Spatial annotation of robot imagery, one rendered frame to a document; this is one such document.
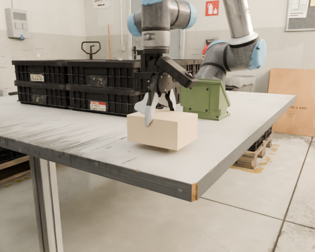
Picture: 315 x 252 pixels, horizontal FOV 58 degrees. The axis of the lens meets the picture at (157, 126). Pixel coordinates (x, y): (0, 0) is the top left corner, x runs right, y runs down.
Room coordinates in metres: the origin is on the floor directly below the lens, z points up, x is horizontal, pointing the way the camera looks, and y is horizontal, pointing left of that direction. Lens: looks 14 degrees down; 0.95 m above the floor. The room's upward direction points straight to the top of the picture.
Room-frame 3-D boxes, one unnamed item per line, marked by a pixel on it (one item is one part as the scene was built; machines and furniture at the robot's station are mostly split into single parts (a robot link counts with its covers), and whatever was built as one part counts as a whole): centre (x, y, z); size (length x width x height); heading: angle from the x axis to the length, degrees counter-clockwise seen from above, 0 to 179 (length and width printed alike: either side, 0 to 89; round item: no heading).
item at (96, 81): (1.37, 0.19, 0.87); 0.40 x 0.30 x 0.11; 59
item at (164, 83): (0.80, 0.01, 0.91); 0.09 x 0.08 x 0.12; 58
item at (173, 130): (0.78, -0.01, 0.76); 0.16 x 0.12 x 0.07; 58
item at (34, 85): (1.58, 0.54, 0.76); 0.40 x 0.30 x 0.12; 59
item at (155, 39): (0.79, 0.01, 0.99); 0.08 x 0.08 x 0.05
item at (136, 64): (1.37, 0.19, 0.92); 0.40 x 0.30 x 0.02; 59
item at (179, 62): (1.63, 0.04, 0.92); 0.40 x 0.30 x 0.02; 59
